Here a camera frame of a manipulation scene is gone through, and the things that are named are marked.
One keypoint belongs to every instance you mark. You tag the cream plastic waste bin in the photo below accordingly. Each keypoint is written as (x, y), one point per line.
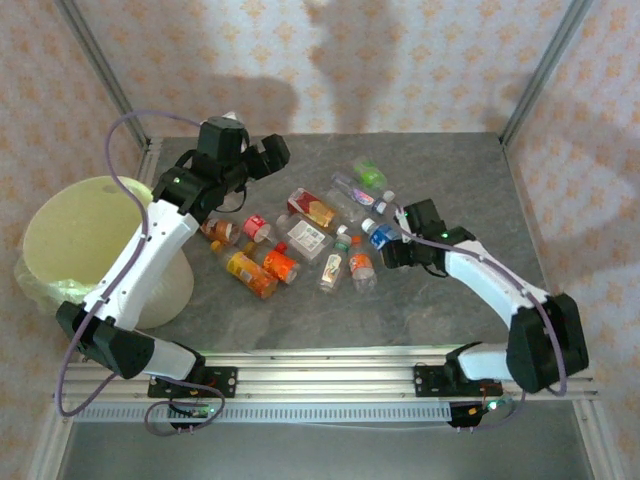
(75, 225)

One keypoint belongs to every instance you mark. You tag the pale yellow bin liner bag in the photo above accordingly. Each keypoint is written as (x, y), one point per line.
(35, 285)

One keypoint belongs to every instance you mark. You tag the clear bottle purple label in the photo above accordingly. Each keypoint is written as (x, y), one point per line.
(364, 196)

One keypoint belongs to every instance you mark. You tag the clear unlabelled plastic bottle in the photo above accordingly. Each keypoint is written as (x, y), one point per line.
(345, 206)

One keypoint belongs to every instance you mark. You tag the small controller board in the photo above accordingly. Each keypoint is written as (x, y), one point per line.
(487, 406)
(197, 412)

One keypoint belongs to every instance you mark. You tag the amber brown drink bottle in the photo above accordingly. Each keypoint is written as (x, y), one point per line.
(220, 230)

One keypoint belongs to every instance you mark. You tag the clear bottle blue label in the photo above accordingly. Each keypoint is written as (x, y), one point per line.
(382, 235)

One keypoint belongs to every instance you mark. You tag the clear bottle orange label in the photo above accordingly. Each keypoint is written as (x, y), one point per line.
(361, 265)

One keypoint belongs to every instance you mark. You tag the yellow orange juice bottle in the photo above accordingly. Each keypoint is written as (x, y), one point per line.
(250, 272)

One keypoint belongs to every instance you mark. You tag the green lime soda water bottle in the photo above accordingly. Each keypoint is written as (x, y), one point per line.
(370, 175)

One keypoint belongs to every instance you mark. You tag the red gold tea bottle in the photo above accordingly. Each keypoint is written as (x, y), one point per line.
(310, 206)

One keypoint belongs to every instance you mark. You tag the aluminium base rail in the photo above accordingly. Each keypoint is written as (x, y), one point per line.
(325, 380)

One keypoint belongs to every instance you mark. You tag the clear bottle green white label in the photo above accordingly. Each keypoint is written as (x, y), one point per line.
(332, 262)

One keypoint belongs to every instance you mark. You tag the small red label cola bottle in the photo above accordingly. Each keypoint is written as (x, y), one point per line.
(255, 225)

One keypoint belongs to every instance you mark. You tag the aluminium frame post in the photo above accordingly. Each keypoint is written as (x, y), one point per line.
(100, 65)
(547, 65)

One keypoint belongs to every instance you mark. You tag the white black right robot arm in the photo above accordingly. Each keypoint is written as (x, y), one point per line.
(490, 285)

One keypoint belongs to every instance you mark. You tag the orange label soda bottle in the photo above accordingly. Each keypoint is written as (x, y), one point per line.
(281, 265)

